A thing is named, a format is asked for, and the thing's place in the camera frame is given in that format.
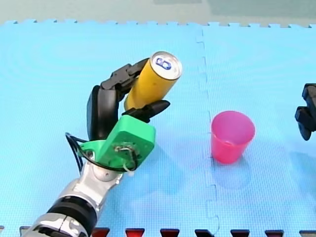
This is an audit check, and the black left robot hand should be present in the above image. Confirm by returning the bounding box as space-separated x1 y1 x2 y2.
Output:
86 58 171 142

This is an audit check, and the yellow drink can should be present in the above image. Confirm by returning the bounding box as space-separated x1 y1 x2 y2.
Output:
123 51 183 112

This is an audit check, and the pink plastic cup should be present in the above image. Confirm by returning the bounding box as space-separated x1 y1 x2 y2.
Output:
210 111 256 165

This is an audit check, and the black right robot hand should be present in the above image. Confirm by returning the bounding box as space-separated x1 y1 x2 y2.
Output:
295 83 316 141

